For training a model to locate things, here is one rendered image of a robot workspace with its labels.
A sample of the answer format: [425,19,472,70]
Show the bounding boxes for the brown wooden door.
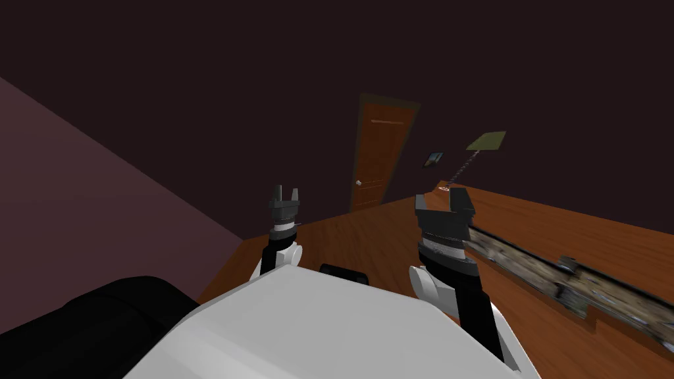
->
[350,94,422,213]

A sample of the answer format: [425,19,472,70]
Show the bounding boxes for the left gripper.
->
[268,184,301,222]

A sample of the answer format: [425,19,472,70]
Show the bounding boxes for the olive shade floor lamp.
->
[436,131,507,193]

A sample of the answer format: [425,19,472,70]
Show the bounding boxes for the mottled grey long strip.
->
[466,225,674,355]

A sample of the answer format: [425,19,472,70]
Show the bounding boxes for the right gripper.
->
[414,186,477,245]

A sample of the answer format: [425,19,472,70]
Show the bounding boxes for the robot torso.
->
[123,263,543,379]

